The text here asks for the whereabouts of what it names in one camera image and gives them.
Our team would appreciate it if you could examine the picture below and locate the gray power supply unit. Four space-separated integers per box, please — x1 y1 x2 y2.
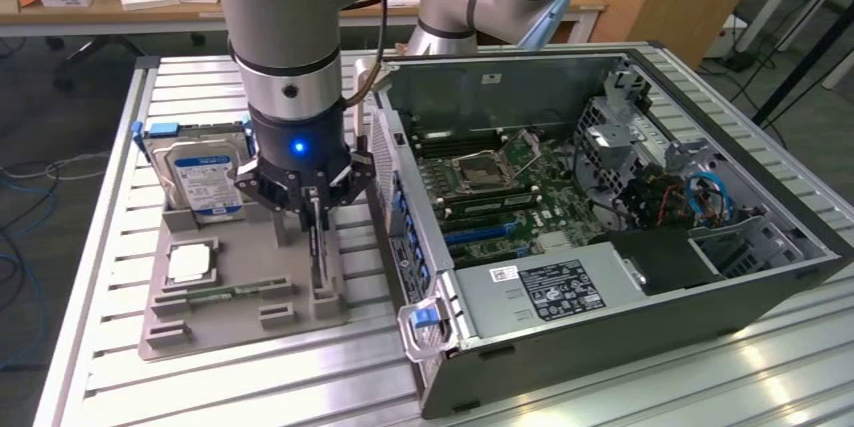
439 241 648 343

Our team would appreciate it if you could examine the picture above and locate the blue floor cable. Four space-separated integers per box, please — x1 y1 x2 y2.
0 171 58 373

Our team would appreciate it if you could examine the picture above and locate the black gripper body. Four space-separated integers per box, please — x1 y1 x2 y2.
249 101 352 208

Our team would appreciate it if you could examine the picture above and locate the CPU socket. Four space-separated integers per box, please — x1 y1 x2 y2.
452 151 519 193

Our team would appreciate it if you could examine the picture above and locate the wooden desk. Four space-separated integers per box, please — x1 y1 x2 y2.
0 0 608 56

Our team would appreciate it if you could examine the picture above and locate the small silver chipset heatsink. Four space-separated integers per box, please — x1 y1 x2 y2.
532 232 576 254

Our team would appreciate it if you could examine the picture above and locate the installed RAM stick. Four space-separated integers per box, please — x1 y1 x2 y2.
437 185 540 222

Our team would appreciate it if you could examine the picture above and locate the silver CPU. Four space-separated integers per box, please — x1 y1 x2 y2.
164 245 213 284

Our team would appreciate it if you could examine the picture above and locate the blue wire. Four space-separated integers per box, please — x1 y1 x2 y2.
685 170 736 223

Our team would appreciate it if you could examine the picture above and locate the green motherboard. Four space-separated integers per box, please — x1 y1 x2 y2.
405 119 628 271

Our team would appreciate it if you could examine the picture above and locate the black office chair base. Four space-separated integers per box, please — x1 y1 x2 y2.
45 34 145 92

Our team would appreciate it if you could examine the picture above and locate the blue expansion slot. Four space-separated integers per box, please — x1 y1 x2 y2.
444 224 512 248

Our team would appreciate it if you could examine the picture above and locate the green RAM stick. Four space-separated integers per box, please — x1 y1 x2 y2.
185 282 268 304

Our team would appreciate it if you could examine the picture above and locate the hard disk in blue caddy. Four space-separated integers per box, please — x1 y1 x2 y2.
125 119 258 228

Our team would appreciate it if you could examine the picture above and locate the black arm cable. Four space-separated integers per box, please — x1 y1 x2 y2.
336 0 435 111

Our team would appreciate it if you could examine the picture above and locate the open black PC case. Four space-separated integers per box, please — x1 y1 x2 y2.
350 41 854 421

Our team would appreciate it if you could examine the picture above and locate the silver perforated drive cage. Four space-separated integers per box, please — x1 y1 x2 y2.
571 69 675 198

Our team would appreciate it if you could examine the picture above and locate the black stand leg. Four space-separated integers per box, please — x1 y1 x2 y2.
749 0 854 127

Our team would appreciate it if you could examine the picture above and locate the gray floor cable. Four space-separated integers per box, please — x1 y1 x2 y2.
0 149 112 183

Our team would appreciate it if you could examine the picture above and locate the gray parts rack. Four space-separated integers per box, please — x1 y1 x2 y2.
136 199 352 363

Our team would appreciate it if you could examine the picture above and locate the silver disk bay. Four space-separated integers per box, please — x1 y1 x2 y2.
685 214 808 281

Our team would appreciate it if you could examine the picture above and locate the open socket cover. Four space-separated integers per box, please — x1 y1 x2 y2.
499 129 543 184

